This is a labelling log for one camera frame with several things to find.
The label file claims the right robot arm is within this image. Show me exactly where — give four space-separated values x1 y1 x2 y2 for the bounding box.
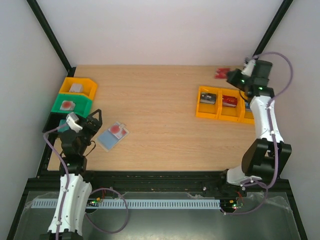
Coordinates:
218 59 292 196

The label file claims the yellow bin far left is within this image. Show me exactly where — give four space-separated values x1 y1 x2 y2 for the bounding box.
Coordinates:
59 77 98 100

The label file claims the right black frame post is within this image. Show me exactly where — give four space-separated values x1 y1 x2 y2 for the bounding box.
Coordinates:
253 0 293 56

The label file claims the holder with red card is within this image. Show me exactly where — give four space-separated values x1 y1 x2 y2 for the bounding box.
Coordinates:
59 100 76 111

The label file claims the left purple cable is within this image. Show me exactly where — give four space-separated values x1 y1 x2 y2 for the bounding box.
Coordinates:
42 124 130 240

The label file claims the teal holder in black bin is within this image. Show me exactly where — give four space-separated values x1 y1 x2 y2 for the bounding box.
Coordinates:
57 119 70 133

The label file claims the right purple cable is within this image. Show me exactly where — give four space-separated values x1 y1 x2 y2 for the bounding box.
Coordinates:
219 51 294 216

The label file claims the white card holder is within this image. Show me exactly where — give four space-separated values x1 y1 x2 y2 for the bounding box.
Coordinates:
96 121 130 152

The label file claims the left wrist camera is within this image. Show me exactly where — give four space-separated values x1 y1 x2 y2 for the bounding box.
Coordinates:
66 112 83 133

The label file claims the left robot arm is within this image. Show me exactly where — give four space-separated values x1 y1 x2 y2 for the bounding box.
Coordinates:
39 109 103 240

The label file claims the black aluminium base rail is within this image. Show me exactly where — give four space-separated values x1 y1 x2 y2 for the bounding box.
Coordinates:
23 170 293 198

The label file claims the white slotted cable duct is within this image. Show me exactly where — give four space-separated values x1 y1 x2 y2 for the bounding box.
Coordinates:
31 198 221 210

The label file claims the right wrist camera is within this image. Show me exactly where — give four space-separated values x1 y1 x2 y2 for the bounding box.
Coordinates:
241 56 258 77

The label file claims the red card stack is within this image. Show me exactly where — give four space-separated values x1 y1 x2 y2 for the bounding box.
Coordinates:
222 95 238 108

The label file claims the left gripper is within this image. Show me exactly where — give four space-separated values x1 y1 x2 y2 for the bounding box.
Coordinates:
78 109 103 156

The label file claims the purple cable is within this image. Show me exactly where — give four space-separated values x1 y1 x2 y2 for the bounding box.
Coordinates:
219 51 294 216
42 124 130 240

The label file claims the black card stack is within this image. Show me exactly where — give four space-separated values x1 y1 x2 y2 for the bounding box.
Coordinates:
199 92 217 105

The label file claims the grey holder in yellow bin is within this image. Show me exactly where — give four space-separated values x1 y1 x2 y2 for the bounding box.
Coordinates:
68 83 83 93

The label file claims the left black frame post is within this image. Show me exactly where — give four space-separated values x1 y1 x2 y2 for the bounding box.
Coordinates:
26 0 76 77

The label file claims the yellow bin with blue cards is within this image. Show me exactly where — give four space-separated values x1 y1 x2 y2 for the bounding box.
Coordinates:
239 101 255 125

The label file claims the yellow bin with red cards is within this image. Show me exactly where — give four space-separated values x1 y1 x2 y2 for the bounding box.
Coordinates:
218 88 244 123

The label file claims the green bin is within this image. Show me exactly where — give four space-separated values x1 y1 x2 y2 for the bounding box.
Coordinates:
51 93 93 118

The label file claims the black frame post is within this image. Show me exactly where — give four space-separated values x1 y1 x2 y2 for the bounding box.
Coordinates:
253 0 293 56
26 0 76 77

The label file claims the yellow bin with black cards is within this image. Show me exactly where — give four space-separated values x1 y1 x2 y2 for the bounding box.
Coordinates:
195 86 222 119

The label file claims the blue card stack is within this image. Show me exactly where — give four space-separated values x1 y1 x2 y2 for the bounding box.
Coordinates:
244 101 252 112

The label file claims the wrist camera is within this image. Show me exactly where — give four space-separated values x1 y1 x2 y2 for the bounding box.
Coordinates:
66 112 83 133
241 56 258 77

